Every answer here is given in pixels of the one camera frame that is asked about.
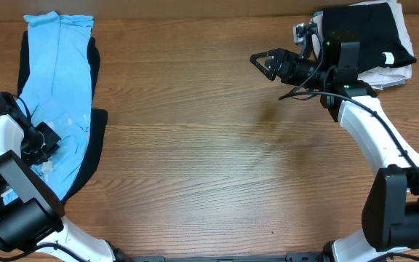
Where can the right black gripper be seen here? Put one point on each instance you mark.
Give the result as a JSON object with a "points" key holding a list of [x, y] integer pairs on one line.
{"points": [[278, 55]]}

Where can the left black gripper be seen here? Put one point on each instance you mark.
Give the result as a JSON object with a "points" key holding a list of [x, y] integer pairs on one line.
{"points": [[52, 137]]}

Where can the light blue t-shirt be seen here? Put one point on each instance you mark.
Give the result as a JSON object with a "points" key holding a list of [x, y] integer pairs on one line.
{"points": [[58, 91]]}

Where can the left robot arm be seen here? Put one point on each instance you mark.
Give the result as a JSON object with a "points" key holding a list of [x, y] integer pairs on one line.
{"points": [[32, 217]]}

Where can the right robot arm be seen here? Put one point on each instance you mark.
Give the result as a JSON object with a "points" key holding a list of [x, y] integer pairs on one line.
{"points": [[390, 216]]}

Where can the black garment under blue shirt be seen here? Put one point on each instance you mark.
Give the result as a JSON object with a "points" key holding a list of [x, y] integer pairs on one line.
{"points": [[99, 116]]}

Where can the folded black garment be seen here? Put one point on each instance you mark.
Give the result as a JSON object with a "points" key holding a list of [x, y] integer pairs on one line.
{"points": [[375, 26]]}

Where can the folded beige garment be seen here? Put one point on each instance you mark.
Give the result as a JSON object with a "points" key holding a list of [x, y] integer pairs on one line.
{"points": [[377, 75]]}

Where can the folded grey garment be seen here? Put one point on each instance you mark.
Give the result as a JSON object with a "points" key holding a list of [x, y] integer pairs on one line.
{"points": [[391, 84]]}

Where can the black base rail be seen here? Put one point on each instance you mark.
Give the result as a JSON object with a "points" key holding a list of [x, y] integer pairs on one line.
{"points": [[224, 259]]}

